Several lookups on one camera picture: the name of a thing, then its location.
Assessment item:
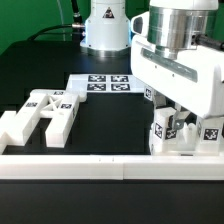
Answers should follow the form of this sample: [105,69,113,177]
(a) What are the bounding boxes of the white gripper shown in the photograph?
[131,12,224,130]

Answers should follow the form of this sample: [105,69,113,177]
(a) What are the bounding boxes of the white chair seat part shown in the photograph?
[151,123,224,156]

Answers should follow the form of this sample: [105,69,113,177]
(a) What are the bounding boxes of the white chair back part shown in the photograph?
[7,89,87,148]

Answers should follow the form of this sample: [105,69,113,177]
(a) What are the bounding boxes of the white chair side bar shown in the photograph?
[0,111,16,155]

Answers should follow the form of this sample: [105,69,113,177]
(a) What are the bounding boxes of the white tagged cube near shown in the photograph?
[144,86,153,100]

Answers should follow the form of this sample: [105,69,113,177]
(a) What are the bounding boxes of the white base tag plate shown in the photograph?
[66,74,145,93]

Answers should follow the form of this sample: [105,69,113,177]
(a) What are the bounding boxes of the white U-shaped fence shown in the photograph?
[0,153,224,180]

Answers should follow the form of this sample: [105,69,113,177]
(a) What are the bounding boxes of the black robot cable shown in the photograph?
[27,0,88,42]

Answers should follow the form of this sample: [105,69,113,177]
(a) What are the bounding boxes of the grey thin cable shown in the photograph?
[56,0,66,42]

